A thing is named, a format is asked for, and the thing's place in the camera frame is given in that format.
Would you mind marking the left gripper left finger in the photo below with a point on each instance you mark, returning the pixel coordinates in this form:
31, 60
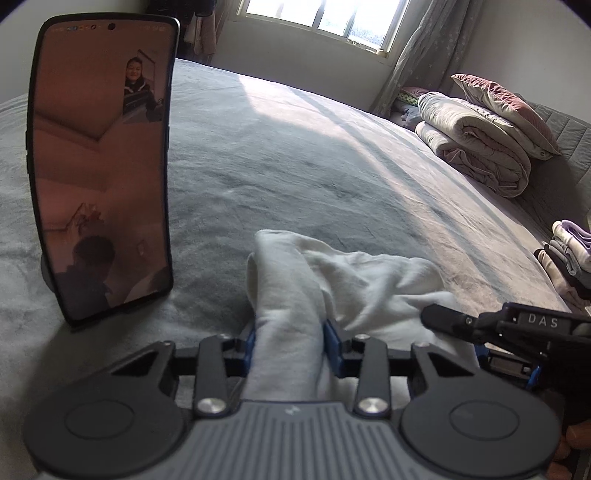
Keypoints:
246, 342

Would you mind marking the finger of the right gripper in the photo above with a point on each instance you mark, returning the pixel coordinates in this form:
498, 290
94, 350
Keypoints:
453, 323

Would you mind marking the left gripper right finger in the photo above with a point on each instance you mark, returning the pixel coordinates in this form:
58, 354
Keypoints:
333, 346

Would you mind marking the white garment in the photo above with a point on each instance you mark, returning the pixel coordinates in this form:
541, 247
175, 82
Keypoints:
295, 283

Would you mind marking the stack of folded clothes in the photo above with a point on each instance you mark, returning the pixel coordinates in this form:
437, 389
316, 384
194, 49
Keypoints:
566, 261

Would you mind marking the hanging clothes in corner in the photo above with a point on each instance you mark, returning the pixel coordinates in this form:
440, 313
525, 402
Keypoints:
201, 25

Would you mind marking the right hand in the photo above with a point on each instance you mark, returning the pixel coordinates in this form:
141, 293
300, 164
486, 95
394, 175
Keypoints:
576, 439

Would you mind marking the folded beige pink quilt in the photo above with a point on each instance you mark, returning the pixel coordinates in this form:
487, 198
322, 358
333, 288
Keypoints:
474, 142

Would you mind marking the grey bed blanket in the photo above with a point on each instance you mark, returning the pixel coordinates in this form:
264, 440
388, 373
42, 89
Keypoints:
245, 155

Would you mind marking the pink beige pillow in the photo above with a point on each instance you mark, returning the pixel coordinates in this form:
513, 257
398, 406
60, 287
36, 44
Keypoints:
509, 106

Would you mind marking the grey star curtain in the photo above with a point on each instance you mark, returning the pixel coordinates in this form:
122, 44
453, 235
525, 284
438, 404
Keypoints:
433, 53

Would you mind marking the smartphone on stand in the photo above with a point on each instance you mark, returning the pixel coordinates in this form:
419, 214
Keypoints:
96, 143

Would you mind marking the window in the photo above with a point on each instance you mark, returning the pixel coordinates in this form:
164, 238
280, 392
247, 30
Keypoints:
370, 25

